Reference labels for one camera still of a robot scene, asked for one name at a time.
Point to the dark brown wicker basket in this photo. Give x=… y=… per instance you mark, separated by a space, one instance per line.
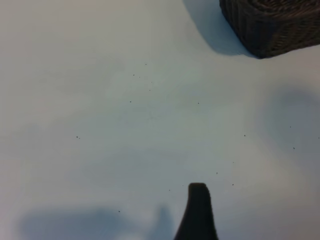
x=275 y=30

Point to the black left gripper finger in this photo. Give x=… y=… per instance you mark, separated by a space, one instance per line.
x=197 y=217

